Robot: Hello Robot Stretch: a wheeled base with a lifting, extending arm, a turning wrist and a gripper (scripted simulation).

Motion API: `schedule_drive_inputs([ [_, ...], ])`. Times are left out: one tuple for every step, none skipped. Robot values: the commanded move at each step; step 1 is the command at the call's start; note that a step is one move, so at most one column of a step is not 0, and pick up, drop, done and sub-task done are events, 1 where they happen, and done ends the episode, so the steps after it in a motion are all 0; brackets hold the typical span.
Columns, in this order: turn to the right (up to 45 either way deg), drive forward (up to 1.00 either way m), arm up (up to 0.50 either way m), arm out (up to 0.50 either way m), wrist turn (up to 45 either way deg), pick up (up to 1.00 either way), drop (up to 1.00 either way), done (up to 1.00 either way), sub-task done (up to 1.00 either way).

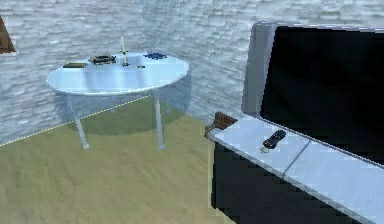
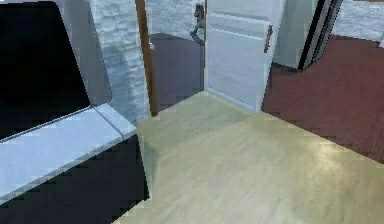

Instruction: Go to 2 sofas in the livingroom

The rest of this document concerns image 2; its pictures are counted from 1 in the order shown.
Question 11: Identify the brown wooden door frame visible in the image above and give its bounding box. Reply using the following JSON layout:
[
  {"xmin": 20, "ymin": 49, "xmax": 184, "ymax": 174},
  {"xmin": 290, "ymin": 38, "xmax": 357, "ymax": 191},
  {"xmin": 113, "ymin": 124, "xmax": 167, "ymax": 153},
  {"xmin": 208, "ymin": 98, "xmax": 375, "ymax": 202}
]
[{"xmin": 134, "ymin": 0, "xmax": 159, "ymax": 118}]

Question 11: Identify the grey black television set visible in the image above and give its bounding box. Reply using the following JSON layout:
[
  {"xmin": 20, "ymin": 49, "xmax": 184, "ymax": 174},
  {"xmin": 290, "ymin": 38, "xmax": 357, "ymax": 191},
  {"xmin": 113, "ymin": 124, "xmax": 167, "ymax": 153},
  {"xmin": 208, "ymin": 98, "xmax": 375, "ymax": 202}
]
[{"xmin": 0, "ymin": 0, "xmax": 113, "ymax": 141}]

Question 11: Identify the pale grey black tv stand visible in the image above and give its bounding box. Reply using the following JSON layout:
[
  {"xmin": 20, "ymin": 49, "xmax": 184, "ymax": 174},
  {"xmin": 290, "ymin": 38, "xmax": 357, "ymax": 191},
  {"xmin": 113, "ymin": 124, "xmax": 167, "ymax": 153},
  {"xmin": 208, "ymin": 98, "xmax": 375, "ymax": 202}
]
[{"xmin": 0, "ymin": 102, "xmax": 151, "ymax": 224}]

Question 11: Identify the brown door handle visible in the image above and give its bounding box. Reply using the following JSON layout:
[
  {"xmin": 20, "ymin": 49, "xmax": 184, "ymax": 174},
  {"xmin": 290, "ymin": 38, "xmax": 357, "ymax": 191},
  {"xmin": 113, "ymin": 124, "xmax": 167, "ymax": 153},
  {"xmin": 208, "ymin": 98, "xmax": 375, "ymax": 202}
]
[{"xmin": 263, "ymin": 24, "xmax": 274, "ymax": 54}]

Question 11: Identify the grey black sliding door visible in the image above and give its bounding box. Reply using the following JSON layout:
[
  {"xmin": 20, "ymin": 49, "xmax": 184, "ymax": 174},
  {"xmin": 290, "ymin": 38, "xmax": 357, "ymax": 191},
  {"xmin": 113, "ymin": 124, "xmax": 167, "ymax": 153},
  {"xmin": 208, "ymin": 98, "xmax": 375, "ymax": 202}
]
[{"xmin": 273, "ymin": 0, "xmax": 344, "ymax": 72}]

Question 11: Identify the white panelled room door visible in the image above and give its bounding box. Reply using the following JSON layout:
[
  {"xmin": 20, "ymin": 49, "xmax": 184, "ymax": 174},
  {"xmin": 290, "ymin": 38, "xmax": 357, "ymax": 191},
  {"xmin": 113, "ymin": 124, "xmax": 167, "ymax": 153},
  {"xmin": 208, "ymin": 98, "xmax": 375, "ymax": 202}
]
[{"xmin": 203, "ymin": 0, "xmax": 287, "ymax": 114}]

